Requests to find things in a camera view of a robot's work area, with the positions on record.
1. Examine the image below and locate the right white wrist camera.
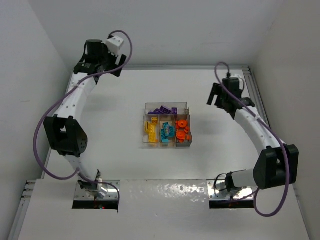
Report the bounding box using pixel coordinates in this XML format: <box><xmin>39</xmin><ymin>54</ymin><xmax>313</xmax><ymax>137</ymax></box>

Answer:
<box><xmin>226</xmin><ymin>72</ymin><xmax>243</xmax><ymax>80</ymax></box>

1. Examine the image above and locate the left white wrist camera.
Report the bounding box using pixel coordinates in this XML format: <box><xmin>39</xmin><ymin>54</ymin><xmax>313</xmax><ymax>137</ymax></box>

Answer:
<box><xmin>105</xmin><ymin>35</ymin><xmax>124</xmax><ymax>55</ymax></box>

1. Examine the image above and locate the clear small container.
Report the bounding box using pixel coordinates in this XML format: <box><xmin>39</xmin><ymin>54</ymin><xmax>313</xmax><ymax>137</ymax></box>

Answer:
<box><xmin>142</xmin><ymin>114</ymin><xmax>160</xmax><ymax>147</ymax></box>

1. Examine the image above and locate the teal lego brick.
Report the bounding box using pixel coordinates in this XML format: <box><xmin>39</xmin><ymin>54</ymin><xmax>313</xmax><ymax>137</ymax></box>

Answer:
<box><xmin>161</xmin><ymin>135</ymin><xmax>170</xmax><ymax>147</ymax></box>

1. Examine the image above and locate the dark purple lego brick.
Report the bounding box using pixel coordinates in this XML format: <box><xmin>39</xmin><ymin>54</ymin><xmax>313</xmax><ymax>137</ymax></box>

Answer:
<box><xmin>148</xmin><ymin>108</ymin><xmax>161</xmax><ymax>115</ymax></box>

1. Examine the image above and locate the orange-yellow lego brick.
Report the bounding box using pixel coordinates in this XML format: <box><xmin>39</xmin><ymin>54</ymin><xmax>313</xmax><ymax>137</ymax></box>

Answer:
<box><xmin>146</xmin><ymin>124</ymin><xmax>158</xmax><ymax>143</ymax></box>

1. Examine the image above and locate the teal lego block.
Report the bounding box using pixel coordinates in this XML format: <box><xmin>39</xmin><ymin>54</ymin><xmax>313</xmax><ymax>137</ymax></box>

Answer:
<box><xmin>162</xmin><ymin>122</ymin><xmax>170</xmax><ymax>127</ymax></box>

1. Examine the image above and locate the metal base plate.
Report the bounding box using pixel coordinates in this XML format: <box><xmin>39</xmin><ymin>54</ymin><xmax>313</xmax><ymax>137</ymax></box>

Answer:
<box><xmin>207</xmin><ymin>178</ymin><xmax>254</xmax><ymax>201</ymax></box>
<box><xmin>74</xmin><ymin>180</ymin><xmax>120</xmax><ymax>201</ymax></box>

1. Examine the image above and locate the left aluminium rail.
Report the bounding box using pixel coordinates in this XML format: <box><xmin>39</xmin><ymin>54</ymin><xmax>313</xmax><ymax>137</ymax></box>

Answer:
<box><xmin>7</xmin><ymin>180</ymin><xmax>36</xmax><ymax>240</ymax></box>

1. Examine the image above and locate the aluminium rail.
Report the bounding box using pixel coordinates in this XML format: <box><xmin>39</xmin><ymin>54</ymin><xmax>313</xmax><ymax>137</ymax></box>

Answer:
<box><xmin>243</xmin><ymin>66</ymin><xmax>286</xmax><ymax>179</ymax></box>
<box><xmin>7</xmin><ymin>180</ymin><xmax>36</xmax><ymax>240</ymax></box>

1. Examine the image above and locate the amber small container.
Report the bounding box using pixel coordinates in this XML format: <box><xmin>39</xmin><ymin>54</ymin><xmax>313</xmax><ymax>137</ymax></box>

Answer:
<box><xmin>159</xmin><ymin>114</ymin><xmax>176</xmax><ymax>147</ymax></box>

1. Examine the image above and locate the right aluminium rail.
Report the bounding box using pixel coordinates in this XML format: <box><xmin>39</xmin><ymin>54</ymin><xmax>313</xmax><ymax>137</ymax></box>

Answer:
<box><xmin>243</xmin><ymin>66</ymin><xmax>286</xmax><ymax>179</ymax></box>

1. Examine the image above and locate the clear long container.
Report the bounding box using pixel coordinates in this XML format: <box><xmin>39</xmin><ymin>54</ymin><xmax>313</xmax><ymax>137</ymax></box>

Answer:
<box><xmin>144</xmin><ymin>102</ymin><xmax>189</xmax><ymax>115</ymax></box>

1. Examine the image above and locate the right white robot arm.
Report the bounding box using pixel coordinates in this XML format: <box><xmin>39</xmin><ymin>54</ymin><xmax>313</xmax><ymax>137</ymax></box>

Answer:
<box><xmin>207</xmin><ymin>77</ymin><xmax>299</xmax><ymax>192</ymax></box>

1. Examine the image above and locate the yellow black striped lego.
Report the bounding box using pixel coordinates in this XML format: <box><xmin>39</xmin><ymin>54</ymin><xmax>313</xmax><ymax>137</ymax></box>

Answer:
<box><xmin>144</xmin><ymin>121</ymin><xmax>151</xmax><ymax>133</ymax></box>

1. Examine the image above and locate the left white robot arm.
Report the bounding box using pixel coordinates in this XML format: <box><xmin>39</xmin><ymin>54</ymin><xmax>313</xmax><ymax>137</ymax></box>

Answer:
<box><xmin>43</xmin><ymin>35</ymin><xmax>127</xmax><ymax>199</ymax></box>

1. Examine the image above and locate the orange funnel lego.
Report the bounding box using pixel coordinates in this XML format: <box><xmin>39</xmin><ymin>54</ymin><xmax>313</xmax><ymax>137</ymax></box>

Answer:
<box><xmin>175</xmin><ymin>119</ymin><xmax>188</xmax><ymax>129</ymax></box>
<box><xmin>175</xmin><ymin>130</ymin><xmax>187</xmax><ymax>143</ymax></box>

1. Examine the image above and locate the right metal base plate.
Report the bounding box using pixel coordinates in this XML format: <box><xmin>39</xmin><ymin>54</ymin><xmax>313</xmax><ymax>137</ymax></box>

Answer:
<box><xmin>207</xmin><ymin>178</ymin><xmax>254</xmax><ymax>201</ymax></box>

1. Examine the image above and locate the teal grey lego cylinder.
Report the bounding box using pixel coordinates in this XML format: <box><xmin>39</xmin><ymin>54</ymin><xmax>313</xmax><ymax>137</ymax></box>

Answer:
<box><xmin>160</xmin><ymin>125</ymin><xmax>175</xmax><ymax>139</ymax></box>

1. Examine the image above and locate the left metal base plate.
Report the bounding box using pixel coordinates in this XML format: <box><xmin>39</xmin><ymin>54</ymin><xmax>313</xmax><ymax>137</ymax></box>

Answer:
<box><xmin>74</xmin><ymin>180</ymin><xmax>120</xmax><ymax>201</ymax></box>

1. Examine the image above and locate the grey small container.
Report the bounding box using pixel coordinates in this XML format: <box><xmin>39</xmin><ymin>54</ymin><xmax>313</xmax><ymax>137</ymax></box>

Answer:
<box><xmin>174</xmin><ymin>114</ymin><xmax>193</xmax><ymax>148</ymax></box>

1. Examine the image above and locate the yellow lego brick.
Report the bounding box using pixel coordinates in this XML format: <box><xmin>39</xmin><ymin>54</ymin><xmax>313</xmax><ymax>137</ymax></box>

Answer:
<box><xmin>151</xmin><ymin>117</ymin><xmax>159</xmax><ymax>125</ymax></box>

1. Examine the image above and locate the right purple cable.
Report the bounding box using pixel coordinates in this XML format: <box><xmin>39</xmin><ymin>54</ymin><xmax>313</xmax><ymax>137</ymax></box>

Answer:
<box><xmin>214</xmin><ymin>61</ymin><xmax>291</xmax><ymax>218</ymax></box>

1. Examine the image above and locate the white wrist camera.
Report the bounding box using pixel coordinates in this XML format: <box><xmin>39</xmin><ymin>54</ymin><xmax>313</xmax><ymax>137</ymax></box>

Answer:
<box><xmin>105</xmin><ymin>35</ymin><xmax>124</xmax><ymax>55</ymax></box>
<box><xmin>226</xmin><ymin>72</ymin><xmax>243</xmax><ymax>80</ymax></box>

